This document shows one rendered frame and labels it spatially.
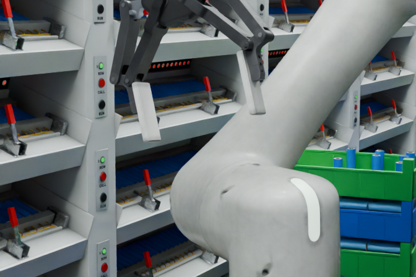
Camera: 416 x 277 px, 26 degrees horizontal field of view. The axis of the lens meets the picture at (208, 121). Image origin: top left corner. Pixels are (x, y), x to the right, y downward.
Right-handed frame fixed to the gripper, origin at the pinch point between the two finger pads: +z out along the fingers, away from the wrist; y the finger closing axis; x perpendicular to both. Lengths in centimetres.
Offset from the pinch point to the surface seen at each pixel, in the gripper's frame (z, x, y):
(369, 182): 11, 78, -7
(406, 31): -43, 253, -34
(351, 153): 4, 93, -14
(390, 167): 9, 98, -8
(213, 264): 23, 112, -62
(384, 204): 16, 80, -6
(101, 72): -21, 60, -50
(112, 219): 8, 67, -59
